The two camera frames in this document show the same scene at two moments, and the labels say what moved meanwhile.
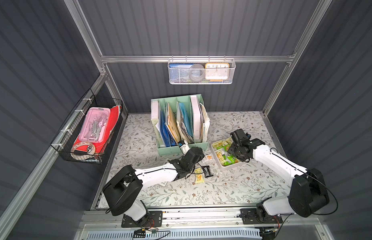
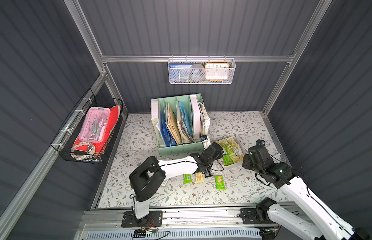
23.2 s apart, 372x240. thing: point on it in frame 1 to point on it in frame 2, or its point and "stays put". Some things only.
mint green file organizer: [178, 118] stays put
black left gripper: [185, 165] to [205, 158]
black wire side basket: [88, 131] stays put
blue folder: [169, 141] stays put
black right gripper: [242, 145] to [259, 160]
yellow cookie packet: [199, 178] stays put
